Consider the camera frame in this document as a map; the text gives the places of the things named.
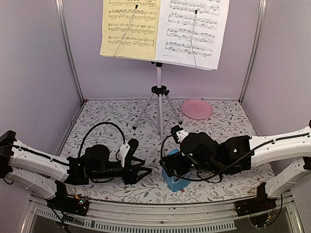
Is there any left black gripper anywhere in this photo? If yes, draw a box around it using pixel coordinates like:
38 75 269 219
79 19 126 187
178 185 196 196
90 157 152 185

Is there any blue metronome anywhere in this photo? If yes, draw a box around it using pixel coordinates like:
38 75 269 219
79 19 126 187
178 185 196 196
162 149 190 192

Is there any lilac music stand with tripod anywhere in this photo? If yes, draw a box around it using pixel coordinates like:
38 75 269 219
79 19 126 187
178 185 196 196
132 61 182 141

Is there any white sheet music page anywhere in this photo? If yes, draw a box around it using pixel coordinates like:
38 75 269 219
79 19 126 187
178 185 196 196
155 0 230 70

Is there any yellow sheet music page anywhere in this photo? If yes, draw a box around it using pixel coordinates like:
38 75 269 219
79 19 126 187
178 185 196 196
100 0 161 62

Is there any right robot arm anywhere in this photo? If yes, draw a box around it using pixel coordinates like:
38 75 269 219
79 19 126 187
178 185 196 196
160 126 311 212

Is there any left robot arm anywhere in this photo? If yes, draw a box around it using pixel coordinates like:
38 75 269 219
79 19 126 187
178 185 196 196
0 131 152 211

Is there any floral table mat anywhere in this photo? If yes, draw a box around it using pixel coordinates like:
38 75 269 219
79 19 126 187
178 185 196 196
61 100 274 204

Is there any pink plate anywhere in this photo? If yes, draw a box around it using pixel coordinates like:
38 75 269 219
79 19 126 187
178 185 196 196
181 99 213 120

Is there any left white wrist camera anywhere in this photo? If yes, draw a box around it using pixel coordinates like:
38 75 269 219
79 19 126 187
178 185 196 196
116 138 139 167

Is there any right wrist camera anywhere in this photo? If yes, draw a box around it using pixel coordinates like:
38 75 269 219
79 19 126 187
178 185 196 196
171 125 189 144

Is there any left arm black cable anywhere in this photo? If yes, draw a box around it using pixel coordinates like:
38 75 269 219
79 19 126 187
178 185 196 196
77 122 126 158

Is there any front aluminium rail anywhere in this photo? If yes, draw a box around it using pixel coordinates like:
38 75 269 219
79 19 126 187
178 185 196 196
21 192 304 233

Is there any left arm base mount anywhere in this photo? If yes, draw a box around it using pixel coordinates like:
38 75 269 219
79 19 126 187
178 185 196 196
47 181 89 216

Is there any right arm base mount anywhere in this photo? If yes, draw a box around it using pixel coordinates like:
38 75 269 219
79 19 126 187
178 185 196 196
234 182 276 216

